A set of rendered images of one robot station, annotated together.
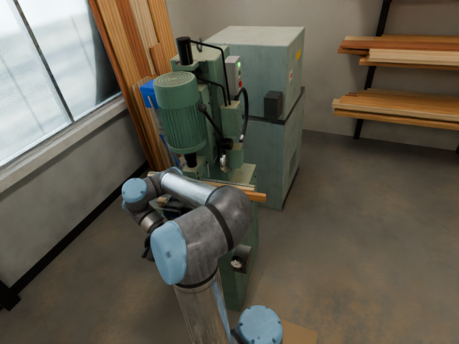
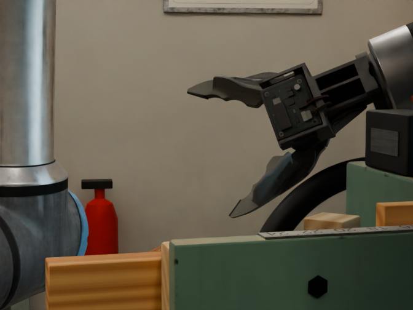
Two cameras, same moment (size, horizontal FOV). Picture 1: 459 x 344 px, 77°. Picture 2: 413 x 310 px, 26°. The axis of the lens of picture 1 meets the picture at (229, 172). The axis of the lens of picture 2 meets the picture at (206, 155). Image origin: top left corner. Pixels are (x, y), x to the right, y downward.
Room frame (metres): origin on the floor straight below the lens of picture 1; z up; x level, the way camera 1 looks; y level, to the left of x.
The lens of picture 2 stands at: (1.45, -0.38, 1.05)
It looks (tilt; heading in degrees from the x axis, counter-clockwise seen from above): 6 degrees down; 144
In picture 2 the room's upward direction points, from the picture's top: straight up
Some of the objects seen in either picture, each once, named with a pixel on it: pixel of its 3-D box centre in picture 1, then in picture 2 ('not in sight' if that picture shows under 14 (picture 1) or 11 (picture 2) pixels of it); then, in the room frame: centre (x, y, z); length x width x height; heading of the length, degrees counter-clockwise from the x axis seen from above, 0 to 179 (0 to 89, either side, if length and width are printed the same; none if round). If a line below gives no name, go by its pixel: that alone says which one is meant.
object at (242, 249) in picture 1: (242, 259); not in sight; (0.91, -0.02, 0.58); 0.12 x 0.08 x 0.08; 159
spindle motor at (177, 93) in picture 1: (181, 113); not in sight; (1.13, 0.18, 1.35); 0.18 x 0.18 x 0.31
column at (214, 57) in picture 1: (210, 120); not in sight; (1.41, 0.08, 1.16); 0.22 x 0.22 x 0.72; 69
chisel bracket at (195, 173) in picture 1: (195, 169); not in sight; (1.15, 0.17, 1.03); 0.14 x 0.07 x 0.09; 159
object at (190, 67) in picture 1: (186, 59); not in sight; (1.27, 0.13, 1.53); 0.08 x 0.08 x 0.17; 69
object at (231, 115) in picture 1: (231, 118); not in sight; (1.28, -0.04, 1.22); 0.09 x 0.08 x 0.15; 159
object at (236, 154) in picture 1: (234, 155); not in sight; (1.25, -0.04, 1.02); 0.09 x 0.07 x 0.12; 69
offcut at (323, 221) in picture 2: not in sight; (332, 237); (0.96, 0.10, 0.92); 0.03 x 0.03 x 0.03; 22
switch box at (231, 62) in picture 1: (233, 76); not in sight; (1.38, -0.07, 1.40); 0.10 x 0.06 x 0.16; 159
